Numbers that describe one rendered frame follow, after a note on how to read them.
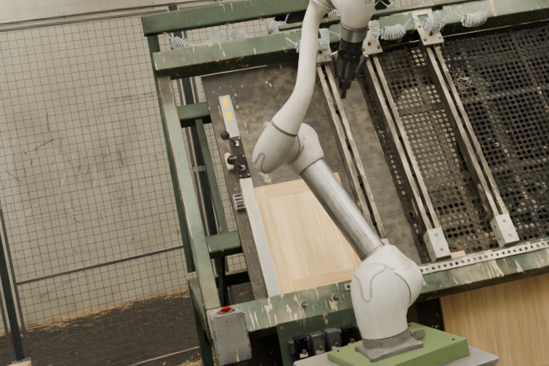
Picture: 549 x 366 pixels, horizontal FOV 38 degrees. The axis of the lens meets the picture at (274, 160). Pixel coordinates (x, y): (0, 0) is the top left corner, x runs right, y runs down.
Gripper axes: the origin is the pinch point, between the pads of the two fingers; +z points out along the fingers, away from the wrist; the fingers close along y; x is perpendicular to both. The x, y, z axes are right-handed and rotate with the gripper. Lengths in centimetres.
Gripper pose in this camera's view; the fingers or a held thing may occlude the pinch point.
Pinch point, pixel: (344, 87)
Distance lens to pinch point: 271.2
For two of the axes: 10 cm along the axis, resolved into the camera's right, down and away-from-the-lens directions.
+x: 0.1, 6.6, -7.6
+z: -0.7, 7.5, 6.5
